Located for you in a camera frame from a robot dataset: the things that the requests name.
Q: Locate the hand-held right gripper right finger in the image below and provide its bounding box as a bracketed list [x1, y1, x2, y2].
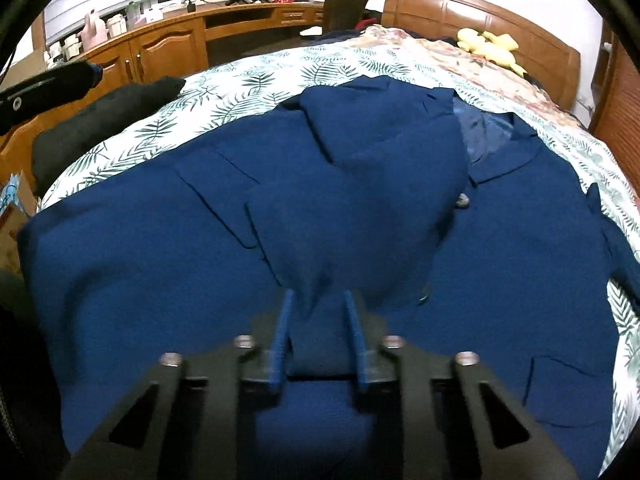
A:
[344, 290, 581, 480]

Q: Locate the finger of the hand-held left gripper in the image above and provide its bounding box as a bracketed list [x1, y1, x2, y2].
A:
[70, 62, 104, 97]

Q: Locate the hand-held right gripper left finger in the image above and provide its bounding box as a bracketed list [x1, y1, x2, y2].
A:
[57, 289, 297, 480]

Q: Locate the navy blue suit jacket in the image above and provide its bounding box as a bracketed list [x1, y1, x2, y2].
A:
[17, 77, 640, 480]

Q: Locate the pile of dark clothes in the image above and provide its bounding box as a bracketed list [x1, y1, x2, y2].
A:
[300, 15, 386, 44]

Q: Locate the pink bottle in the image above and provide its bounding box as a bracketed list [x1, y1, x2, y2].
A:
[82, 9, 108, 46]

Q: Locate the black garment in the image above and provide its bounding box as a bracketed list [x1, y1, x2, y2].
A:
[32, 76, 186, 196]

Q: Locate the wooden desk with cabinets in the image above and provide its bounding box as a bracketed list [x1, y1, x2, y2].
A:
[0, 0, 331, 181]

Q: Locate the leaf print bedsheet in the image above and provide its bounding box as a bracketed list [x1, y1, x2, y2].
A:
[37, 42, 640, 476]

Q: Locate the dark brown chair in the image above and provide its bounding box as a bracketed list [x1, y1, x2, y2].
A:
[322, 0, 372, 36]

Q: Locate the floral blanket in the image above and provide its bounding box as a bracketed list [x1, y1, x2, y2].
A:
[360, 25, 596, 161]

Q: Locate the yellow plush toy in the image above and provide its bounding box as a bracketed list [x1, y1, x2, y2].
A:
[456, 27, 528, 78]

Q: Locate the wooden headboard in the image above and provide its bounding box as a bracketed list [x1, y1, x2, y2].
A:
[381, 0, 582, 111]

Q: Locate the wooden wardrobe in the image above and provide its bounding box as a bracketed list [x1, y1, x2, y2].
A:
[587, 20, 640, 161]

